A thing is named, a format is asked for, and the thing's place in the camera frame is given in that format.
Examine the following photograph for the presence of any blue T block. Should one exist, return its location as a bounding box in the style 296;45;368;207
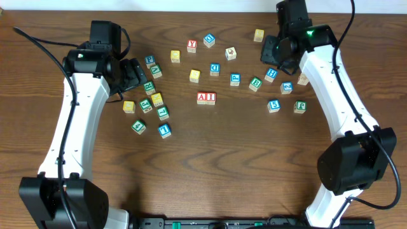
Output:
158;123;172;139

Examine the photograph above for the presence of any blue 5 block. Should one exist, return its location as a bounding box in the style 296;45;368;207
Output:
267;99;280;113

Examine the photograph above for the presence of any blue P block left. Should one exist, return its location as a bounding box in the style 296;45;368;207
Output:
144;55;156;69

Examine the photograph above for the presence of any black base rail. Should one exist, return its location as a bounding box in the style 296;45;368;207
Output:
128;217;376;229

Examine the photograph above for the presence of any blue d block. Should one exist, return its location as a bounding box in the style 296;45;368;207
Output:
203;33;216;48
210;63;220;76

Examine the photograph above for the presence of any blue 2 block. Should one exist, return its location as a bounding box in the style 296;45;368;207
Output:
280;81;293;94

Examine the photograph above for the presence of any plain picture block centre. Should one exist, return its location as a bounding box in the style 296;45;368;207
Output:
225;47;237;61

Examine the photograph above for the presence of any blue H block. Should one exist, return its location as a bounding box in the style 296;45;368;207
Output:
265;68;278;83

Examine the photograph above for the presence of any blue D block middle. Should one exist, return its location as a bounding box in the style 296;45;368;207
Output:
210;63;220;76

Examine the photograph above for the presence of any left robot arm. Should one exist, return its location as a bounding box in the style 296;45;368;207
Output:
18;49;147;228

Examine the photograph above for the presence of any yellow G block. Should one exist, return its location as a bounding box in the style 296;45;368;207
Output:
123;101;136;114

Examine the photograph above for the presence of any green V block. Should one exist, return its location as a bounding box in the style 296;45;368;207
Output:
149;64;162;79

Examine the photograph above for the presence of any plain block right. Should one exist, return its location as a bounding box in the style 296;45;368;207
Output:
297;73;309;86

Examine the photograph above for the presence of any red A block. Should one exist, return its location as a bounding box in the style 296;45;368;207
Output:
197;92;207;104

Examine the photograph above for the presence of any green J block right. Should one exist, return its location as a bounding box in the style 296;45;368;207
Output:
294;101;307;114

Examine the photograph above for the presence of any yellow s block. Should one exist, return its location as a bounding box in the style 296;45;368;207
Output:
253;29;265;43
190;69;200;83

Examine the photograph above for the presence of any green j block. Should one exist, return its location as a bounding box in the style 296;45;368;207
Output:
294;101;307;114
139;99;153;113

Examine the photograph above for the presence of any green L block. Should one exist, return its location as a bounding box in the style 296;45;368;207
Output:
157;106;169;121

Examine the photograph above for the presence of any blue D block top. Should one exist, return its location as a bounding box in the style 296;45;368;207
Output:
203;33;216;48

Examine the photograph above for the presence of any green J block left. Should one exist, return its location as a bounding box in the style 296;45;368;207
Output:
139;99;153;113

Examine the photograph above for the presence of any green 4 block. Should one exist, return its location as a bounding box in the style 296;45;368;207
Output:
131;120;146;135

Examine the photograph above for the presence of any yellow S block middle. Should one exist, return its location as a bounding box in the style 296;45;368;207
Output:
190;69;200;83

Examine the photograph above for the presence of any green B block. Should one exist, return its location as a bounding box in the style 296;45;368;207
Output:
249;77;263;92

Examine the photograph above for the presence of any red I block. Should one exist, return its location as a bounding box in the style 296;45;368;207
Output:
206;92;216;105

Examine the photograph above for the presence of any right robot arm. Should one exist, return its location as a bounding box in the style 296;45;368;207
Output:
261;24;401;228

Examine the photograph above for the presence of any yellow S block top right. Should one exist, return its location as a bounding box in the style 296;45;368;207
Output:
253;29;265;43

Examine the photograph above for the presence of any red Y block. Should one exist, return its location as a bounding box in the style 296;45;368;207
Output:
187;40;198;53

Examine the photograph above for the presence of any green R block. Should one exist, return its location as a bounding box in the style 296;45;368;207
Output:
143;81;156;95

